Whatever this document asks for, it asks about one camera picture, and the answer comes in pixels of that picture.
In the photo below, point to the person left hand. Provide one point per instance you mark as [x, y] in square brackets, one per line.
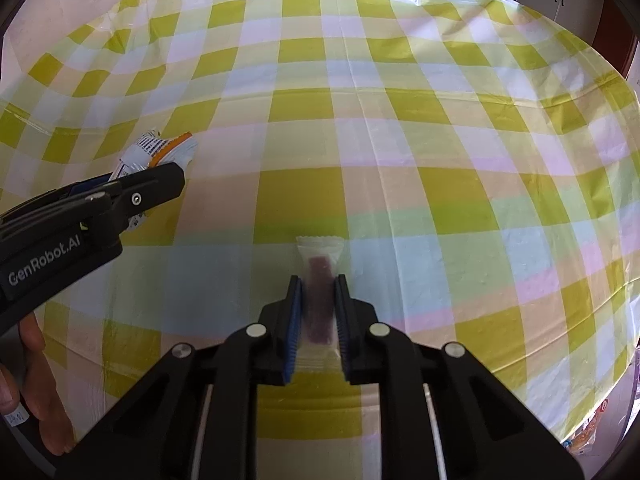
[39, 391]

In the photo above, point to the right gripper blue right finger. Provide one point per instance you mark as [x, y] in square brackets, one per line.
[341, 308]

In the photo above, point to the orange bread clear bag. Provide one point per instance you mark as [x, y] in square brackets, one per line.
[582, 439]

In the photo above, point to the green checkered tablecloth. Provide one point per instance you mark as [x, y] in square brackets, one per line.
[479, 162]

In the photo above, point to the clear purple bar packet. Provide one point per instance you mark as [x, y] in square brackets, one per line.
[318, 347]

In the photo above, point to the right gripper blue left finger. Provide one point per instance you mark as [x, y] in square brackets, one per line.
[293, 306]

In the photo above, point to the white plastic storage bin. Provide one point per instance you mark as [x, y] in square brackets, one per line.
[623, 408]

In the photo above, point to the white orange barcode packet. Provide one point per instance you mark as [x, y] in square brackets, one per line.
[150, 159]

